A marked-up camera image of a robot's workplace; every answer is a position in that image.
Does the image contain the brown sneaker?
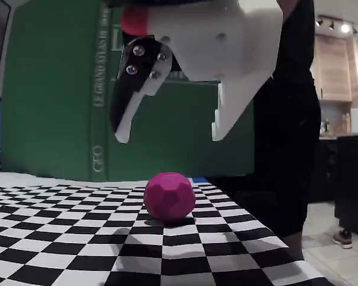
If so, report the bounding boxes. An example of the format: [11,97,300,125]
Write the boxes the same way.
[332,229,353,250]

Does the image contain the person in black clothes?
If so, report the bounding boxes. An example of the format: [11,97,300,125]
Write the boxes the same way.
[205,0,323,260]

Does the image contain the green atlas book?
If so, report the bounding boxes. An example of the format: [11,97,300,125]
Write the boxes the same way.
[0,0,256,182]

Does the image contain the black white checkerboard paper mat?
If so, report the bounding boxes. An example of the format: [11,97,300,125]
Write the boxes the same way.
[0,172,358,286]

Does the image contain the light wooden wall cabinets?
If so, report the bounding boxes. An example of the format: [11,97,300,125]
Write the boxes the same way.
[310,34,358,104]

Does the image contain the ceiling track lights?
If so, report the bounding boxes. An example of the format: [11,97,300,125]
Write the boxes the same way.
[314,14,358,35]

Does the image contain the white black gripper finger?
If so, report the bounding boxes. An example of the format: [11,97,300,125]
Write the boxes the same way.
[110,34,175,144]

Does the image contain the pink faceted ball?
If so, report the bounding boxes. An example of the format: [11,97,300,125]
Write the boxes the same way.
[144,171,196,226]

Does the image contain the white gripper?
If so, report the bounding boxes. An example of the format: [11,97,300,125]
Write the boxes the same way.
[103,0,284,142]

